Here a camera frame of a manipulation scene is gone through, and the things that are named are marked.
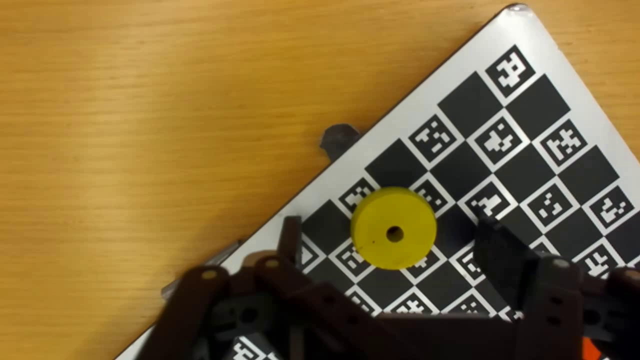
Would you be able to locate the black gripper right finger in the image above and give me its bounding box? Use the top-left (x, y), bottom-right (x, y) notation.
top-left (477, 221), bottom-right (640, 360)

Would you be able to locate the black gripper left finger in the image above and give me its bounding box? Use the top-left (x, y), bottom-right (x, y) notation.
top-left (136, 216), bottom-right (403, 360)

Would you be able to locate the yellow plastic ring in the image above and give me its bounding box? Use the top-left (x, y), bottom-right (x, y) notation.
top-left (351, 186), bottom-right (441, 272)

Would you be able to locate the checkered calibration board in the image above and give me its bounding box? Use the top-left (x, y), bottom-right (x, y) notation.
top-left (117, 2), bottom-right (640, 360)

